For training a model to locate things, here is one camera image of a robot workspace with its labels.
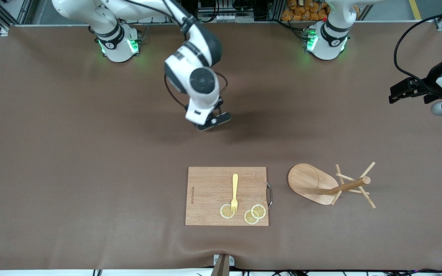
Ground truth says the pile of orange buns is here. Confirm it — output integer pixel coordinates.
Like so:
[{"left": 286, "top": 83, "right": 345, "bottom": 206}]
[{"left": 281, "top": 0, "right": 331, "bottom": 21}]

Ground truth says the brown table mat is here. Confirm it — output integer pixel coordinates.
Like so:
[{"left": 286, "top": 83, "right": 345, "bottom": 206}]
[{"left": 0, "top": 24, "right": 442, "bottom": 271}]

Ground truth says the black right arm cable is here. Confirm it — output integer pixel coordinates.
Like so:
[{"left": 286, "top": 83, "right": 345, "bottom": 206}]
[{"left": 121, "top": 0, "right": 229, "bottom": 111}]

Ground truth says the wooden cutting board metal handle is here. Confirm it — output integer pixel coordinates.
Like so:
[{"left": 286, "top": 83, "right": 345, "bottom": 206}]
[{"left": 185, "top": 166, "right": 273, "bottom": 227}]

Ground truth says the aluminium camera mount beam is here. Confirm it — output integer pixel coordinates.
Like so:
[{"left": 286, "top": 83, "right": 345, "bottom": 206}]
[{"left": 210, "top": 254, "right": 236, "bottom": 276}]

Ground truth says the wooden cup rack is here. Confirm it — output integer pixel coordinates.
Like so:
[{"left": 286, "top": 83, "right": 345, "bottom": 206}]
[{"left": 287, "top": 161, "right": 377, "bottom": 210}]

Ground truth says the yellow plastic fork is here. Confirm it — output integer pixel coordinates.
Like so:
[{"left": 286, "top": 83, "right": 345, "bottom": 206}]
[{"left": 231, "top": 173, "right": 239, "bottom": 214}]

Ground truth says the white terminal strip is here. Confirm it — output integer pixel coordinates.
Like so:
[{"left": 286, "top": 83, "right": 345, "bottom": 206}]
[{"left": 198, "top": 13, "right": 252, "bottom": 23}]

